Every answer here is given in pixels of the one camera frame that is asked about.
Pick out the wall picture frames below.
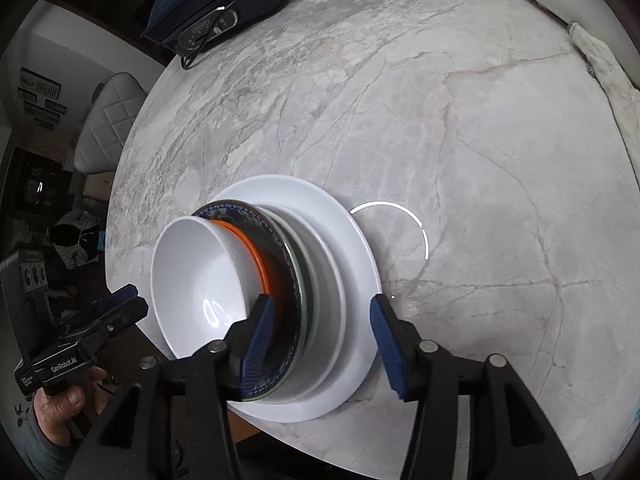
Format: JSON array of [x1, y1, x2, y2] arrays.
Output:
[[16, 67, 67, 131]]

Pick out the medium white plate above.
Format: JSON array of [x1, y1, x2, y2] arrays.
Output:
[[264, 204, 346, 404]]

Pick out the grey dish cloth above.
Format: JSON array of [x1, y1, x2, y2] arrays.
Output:
[[567, 22, 640, 181]]

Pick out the light grey quilted chair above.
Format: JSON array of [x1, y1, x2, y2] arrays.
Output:
[[74, 73, 148, 174]]

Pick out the large white bowl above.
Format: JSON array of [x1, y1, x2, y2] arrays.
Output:
[[151, 216, 259, 358]]

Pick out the green blue patterned dish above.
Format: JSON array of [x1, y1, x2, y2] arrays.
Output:
[[194, 200, 303, 400]]

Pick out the large white dinner plate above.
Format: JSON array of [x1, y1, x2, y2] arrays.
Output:
[[215, 174, 381, 422]]

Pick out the orange plastic bowl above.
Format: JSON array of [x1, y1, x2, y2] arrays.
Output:
[[210, 220, 273, 302]]

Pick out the person's left hand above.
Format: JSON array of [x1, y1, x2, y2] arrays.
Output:
[[34, 366, 110, 448]]

